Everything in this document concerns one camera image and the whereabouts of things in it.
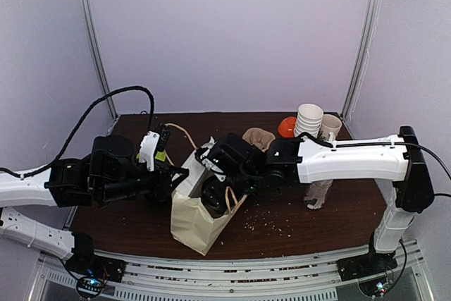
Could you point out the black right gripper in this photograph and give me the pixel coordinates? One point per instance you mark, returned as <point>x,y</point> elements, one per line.
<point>214,192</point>

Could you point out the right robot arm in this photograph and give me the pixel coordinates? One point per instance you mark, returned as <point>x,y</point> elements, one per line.
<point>306,159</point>

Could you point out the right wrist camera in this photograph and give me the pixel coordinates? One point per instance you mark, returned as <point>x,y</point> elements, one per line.
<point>203,156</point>

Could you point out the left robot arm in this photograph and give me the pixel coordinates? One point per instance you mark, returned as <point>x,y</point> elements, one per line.
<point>113,171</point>

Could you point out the green plastic bowl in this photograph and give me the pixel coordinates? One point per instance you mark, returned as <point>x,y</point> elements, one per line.
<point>161,156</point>

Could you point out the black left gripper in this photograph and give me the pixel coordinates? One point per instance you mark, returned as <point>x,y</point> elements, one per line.
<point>162,187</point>

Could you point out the glass of white wrapped straws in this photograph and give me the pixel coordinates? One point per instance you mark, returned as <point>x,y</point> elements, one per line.
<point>316,193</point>

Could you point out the stack of cardboard cup carriers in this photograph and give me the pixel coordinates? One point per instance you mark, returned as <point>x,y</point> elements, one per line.
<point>259,138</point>

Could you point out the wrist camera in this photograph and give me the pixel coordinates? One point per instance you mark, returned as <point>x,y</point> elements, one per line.
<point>154,141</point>
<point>203,156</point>

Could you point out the orange plastic bowl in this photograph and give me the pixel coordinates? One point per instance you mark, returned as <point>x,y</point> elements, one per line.
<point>286,127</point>

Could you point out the ceramic mug with tree print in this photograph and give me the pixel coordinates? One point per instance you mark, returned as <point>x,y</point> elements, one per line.
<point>330,124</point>

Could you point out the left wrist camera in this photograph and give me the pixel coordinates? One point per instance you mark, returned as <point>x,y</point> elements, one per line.
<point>154,141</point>

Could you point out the white paper takeout bag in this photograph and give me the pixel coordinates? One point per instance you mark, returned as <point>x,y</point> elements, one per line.
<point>191,222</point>

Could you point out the stack of white paper cups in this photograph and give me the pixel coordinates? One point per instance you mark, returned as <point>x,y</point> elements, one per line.
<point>309,120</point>

